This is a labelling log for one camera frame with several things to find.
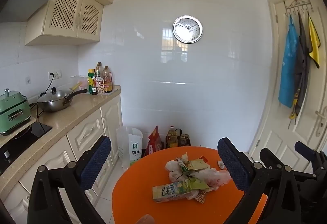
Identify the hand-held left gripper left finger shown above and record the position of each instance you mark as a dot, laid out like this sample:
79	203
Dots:
95	160

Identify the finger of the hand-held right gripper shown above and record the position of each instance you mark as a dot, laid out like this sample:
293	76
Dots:
306	151
270	158

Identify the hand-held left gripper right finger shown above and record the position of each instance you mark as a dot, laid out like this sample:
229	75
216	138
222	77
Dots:
231	162

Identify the clear plastic bag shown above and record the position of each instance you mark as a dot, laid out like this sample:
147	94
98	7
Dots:
214	178

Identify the beige paper ball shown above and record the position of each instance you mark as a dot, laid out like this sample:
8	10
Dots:
172	165

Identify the small white candy wrapper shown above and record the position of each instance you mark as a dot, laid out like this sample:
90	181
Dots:
221	164

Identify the red sauce sachet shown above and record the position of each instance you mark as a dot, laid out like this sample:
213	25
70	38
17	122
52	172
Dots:
203	159

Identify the cream lower kitchen cabinets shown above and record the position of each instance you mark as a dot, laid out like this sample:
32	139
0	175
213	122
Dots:
84	134

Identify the beige snack wrapper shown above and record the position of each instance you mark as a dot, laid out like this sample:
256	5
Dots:
198	164

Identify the white panel door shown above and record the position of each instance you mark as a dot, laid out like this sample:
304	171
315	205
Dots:
273	124

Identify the white rice bag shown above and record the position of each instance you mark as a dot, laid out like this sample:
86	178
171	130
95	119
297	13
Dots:
130	147

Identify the small red checked sachet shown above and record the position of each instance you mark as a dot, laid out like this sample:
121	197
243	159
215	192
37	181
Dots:
200	197

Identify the oil bottles in black bag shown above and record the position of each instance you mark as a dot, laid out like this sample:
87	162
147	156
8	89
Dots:
189	141

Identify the beige kitchen countertop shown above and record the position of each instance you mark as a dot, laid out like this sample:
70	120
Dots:
76	114

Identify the brown glass jar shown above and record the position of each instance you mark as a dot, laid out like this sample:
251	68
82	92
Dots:
183	140

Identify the white tissue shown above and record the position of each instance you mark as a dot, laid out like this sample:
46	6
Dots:
176	176

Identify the red rice bag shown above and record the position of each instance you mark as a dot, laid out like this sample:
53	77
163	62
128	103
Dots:
154	142

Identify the yellow cooking oil bottle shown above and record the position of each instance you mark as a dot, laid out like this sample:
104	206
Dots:
172	138

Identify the yellow green drink carton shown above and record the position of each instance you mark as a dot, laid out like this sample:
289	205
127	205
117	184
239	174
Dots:
171	191

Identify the black induction cooktop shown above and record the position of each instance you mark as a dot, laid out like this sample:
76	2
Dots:
35	130

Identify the steel wok with lid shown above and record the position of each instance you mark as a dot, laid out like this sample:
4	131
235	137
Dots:
56	101

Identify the small dark soy bottle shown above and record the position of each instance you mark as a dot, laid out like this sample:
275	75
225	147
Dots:
94	88

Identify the red label seasoning bottle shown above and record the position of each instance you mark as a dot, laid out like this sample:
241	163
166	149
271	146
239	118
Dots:
100	86

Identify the yellow chopsticks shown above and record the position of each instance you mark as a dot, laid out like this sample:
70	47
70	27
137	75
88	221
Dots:
76	86

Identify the grey apron with yellow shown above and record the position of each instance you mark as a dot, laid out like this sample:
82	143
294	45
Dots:
301	73

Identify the green yellow label bottle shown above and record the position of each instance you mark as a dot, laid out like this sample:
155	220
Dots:
90	80

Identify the blue apron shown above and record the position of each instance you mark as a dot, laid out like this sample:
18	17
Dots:
288	73

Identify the clear pink plastic container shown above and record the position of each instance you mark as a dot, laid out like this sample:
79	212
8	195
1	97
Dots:
78	80

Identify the dark green glass bottle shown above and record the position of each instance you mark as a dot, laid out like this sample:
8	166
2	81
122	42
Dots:
98	69

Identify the green countertop cooker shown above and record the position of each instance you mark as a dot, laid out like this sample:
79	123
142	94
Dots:
12	111

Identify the yellow cleaning cloth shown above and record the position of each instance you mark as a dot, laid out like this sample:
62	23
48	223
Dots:
314	40

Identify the round metal steamer plate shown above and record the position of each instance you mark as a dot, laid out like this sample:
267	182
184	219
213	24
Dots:
187	29

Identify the metal door hook rack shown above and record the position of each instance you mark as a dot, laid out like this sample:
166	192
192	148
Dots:
299	5

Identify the white wall outlet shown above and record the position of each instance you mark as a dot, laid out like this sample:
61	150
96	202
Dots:
56	75

